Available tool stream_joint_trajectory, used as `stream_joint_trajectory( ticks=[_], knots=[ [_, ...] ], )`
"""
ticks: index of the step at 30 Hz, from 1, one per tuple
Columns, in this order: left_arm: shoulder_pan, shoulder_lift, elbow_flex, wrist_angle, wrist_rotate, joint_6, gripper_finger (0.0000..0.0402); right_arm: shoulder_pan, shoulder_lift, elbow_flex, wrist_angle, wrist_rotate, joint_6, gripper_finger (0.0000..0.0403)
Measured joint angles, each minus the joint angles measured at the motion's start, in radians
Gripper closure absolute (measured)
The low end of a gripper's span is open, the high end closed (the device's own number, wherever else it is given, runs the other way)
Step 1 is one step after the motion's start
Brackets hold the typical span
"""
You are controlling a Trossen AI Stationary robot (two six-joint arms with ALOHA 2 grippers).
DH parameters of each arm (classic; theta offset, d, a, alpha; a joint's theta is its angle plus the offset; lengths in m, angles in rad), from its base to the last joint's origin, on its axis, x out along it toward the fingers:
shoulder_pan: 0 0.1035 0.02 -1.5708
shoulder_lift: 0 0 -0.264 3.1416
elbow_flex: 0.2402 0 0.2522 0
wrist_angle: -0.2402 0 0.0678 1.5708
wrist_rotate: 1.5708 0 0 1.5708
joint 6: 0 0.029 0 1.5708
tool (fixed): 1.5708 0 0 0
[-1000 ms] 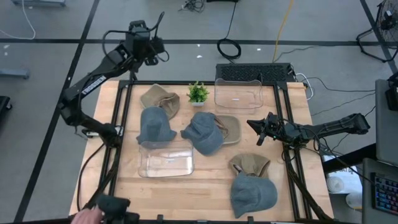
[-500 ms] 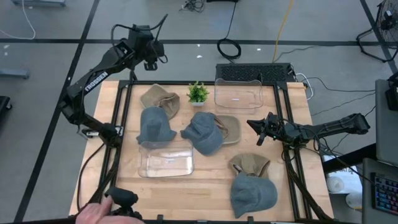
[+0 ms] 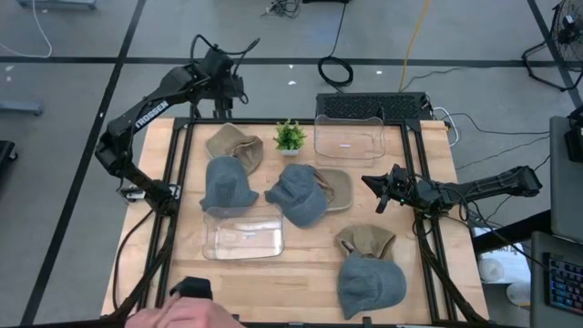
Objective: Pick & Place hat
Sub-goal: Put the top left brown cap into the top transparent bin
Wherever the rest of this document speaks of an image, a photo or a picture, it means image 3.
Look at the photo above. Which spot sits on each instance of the black mesh computer case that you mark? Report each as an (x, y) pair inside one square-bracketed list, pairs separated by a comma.
[(364, 105)]

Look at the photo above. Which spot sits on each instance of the grey cap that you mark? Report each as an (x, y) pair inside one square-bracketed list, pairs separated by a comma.
[(228, 182), (296, 196), (371, 284)]

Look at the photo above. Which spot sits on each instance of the grey cart base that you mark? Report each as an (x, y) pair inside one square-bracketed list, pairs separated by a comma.
[(57, 3)]

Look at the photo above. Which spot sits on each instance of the black floor fan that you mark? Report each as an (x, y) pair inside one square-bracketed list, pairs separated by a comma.
[(567, 27)]

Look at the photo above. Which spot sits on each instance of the backlit black keyboard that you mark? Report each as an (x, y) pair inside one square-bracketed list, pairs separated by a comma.
[(567, 282)]

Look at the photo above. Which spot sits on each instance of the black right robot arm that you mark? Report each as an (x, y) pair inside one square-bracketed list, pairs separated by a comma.
[(492, 184)]

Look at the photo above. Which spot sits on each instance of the clear plastic bin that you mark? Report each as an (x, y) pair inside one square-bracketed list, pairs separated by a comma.
[(348, 141), (243, 237)]

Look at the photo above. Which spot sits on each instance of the black floor object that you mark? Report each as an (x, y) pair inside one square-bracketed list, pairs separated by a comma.
[(7, 152)]

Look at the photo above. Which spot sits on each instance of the tan cap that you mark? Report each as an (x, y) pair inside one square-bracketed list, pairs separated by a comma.
[(341, 189), (364, 239), (232, 141)]

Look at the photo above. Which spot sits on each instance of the black floor beam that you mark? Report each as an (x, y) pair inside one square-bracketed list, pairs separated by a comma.
[(510, 232)]

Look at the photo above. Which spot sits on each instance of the person's hand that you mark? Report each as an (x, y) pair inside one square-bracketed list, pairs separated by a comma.
[(191, 316)]

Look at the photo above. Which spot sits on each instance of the small black device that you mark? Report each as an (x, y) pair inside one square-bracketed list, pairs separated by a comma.
[(193, 288)]

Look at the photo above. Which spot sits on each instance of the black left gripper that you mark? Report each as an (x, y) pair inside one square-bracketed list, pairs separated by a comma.
[(228, 86)]

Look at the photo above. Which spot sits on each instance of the grey desk with keyboard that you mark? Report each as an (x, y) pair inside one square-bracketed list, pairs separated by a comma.
[(539, 291)]

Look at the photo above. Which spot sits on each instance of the grey floor bar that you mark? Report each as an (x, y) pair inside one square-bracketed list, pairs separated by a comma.
[(20, 108)]

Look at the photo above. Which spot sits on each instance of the grey desk top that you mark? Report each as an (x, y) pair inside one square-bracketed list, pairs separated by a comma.
[(567, 182)]

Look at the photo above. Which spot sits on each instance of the small green potted plant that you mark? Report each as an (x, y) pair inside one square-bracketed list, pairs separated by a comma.
[(289, 136)]

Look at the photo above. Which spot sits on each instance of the white round object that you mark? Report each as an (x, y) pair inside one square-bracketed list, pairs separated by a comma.
[(519, 294), (492, 269)]

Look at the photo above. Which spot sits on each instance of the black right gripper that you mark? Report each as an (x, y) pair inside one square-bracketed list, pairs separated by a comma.
[(398, 189)]

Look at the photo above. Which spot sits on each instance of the black desk device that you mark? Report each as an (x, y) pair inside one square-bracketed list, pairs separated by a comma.
[(575, 136)]

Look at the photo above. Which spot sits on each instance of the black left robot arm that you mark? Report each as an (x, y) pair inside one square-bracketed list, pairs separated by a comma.
[(150, 111)]

